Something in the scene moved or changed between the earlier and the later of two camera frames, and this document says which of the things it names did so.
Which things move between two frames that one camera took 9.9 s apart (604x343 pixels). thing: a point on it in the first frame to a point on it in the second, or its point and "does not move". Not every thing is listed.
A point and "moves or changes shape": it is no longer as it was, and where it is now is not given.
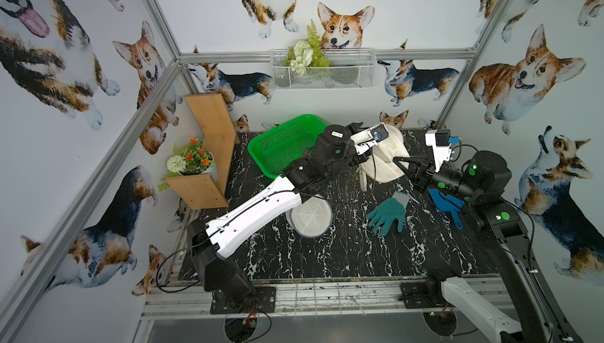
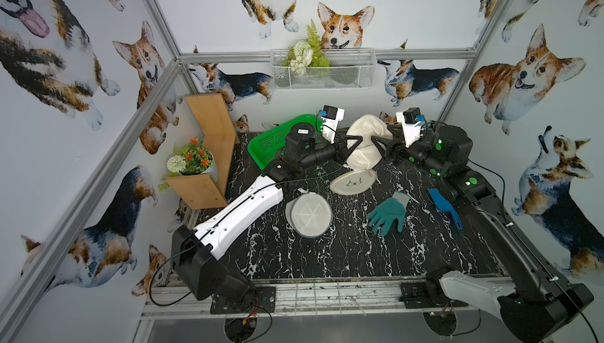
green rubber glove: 388,211 does not move
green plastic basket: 277,149 does not move
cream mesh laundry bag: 381,167 moves or changes shape
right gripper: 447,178 to 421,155
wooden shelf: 207,190 does not move
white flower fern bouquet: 307,53 does not move
